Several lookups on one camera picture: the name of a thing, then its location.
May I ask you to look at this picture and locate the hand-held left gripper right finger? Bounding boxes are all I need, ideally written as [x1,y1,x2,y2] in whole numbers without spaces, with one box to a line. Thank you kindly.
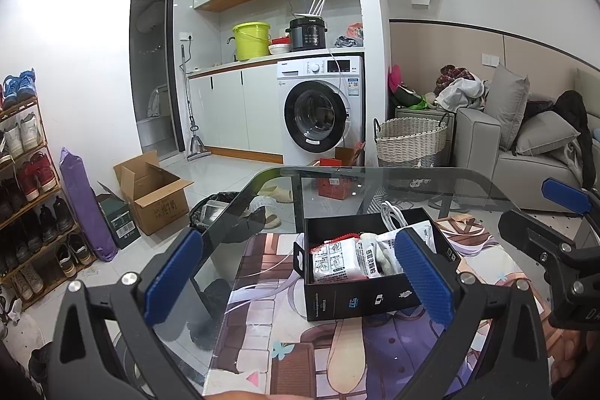
[389,228,554,400]

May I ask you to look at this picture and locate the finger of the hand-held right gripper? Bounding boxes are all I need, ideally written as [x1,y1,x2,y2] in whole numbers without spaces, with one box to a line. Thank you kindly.
[498,210,578,272]
[541,177,600,217]

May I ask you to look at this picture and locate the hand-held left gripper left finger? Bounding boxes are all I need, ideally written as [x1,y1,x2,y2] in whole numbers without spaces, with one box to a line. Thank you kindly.
[44,228,204,400]

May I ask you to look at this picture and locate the black cardboard box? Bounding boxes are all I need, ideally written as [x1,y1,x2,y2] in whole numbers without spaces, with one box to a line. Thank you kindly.
[294,207,462,322]

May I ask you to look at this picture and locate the person's right hand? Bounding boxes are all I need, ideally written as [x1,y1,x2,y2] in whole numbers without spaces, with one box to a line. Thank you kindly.
[549,327,600,388]

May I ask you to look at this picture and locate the white printed packet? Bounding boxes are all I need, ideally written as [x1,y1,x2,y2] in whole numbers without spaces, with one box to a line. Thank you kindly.
[312,238,369,286]
[356,219,437,276]

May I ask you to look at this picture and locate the grey pillow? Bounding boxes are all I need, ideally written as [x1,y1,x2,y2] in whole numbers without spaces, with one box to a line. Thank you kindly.
[483,63,530,152]
[514,110,582,157]

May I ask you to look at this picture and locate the black jacket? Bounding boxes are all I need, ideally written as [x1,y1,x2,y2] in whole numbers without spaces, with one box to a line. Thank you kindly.
[522,90,598,190]

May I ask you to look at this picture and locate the brown cardboard box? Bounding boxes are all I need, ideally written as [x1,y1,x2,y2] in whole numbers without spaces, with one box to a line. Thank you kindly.
[113,149,195,237]

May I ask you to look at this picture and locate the black trash bin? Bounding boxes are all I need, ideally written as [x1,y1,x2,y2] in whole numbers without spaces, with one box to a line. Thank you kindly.
[188,191,266,246]

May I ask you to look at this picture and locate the dark green box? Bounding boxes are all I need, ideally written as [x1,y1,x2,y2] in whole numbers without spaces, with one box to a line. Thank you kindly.
[96,181,142,250]

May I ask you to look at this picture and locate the grey sofa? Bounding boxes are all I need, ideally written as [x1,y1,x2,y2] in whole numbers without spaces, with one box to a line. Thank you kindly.
[452,67,600,213]

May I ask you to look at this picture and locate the purple plastic bag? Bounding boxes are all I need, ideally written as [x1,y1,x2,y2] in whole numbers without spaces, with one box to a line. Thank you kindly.
[59,147,118,262]

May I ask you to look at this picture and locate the red cardboard box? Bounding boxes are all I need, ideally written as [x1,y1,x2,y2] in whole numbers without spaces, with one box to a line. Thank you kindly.
[316,142,366,199]

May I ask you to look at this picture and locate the printed anime desk mat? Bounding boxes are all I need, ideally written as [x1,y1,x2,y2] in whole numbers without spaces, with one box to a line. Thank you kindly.
[204,215,563,400]

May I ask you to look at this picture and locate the woven laundry basket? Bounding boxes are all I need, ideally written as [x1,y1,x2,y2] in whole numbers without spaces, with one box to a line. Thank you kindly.
[372,116,451,169]

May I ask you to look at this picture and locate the pile of clothes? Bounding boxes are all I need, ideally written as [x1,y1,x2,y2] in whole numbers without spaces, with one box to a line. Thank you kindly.
[433,64,488,112]

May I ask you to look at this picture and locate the flat mop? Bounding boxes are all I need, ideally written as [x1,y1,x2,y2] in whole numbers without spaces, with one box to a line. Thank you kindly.
[180,44,212,162]

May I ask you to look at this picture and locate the grey side cabinet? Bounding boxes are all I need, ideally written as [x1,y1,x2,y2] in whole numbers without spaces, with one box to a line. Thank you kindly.
[394,106,458,166]

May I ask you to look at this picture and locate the shoe rack with shoes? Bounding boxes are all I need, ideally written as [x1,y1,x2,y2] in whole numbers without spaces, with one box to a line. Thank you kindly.
[0,69,95,326]

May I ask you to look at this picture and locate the white lower cabinets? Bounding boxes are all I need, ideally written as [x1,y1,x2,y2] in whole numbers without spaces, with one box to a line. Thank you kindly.
[187,60,284,164]

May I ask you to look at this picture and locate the wooden shoe rack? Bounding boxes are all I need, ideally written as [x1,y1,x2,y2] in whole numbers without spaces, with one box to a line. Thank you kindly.
[0,95,95,302]

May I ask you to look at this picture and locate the pink and green plush item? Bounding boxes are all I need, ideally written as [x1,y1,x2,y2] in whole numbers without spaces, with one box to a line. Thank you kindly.
[387,63,439,110]

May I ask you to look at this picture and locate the dark framed glass door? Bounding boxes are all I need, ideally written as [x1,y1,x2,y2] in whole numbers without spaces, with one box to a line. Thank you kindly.
[129,0,181,159]

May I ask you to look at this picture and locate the white washing machine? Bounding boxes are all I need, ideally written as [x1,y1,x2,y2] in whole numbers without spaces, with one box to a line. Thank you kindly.
[276,55,366,166]

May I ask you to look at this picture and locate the green plastic bucket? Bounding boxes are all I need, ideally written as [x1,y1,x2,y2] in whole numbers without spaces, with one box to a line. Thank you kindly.
[227,22,273,62]

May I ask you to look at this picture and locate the bundle of cloth items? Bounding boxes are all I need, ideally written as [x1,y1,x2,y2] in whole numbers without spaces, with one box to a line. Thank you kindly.
[334,22,365,48]

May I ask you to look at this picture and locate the black pressure cooker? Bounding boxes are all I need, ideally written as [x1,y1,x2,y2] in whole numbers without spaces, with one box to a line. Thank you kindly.
[286,16,329,52]

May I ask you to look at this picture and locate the white router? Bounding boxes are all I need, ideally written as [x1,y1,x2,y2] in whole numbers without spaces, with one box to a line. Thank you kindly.
[293,0,327,20]

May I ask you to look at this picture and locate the white cable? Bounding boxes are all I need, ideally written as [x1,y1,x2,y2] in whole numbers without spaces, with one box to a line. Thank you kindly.
[379,201,411,232]

